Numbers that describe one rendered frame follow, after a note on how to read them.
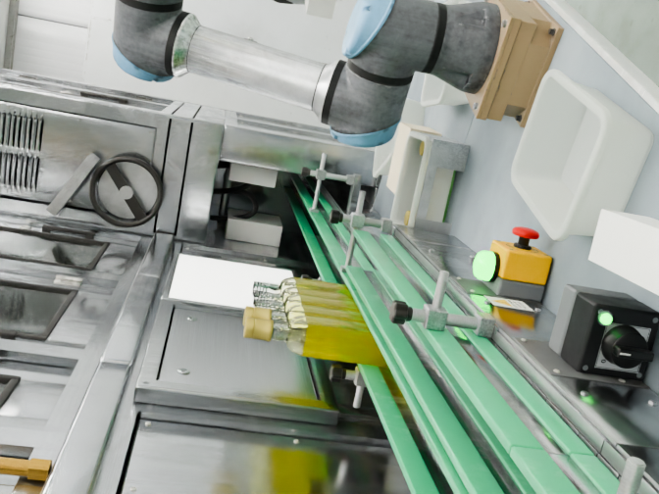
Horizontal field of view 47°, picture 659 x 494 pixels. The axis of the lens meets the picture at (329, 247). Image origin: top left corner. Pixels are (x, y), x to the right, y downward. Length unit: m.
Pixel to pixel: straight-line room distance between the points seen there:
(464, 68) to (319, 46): 3.84
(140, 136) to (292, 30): 2.84
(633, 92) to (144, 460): 0.83
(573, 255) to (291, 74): 0.57
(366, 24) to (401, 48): 0.07
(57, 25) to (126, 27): 4.24
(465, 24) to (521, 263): 0.41
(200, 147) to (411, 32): 1.18
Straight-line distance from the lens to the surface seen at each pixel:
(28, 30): 5.70
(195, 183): 2.35
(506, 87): 1.31
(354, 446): 1.30
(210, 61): 1.39
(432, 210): 1.59
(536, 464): 0.68
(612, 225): 0.90
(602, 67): 1.15
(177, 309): 1.68
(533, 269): 1.14
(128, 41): 1.42
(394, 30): 1.27
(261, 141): 2.33
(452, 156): 1.58
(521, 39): 1.28
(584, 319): 0.87
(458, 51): 1.29
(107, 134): 2.38
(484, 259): 1.13
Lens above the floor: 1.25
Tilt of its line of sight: 9 degrees down
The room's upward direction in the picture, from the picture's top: 81 degrees counter-clockwise
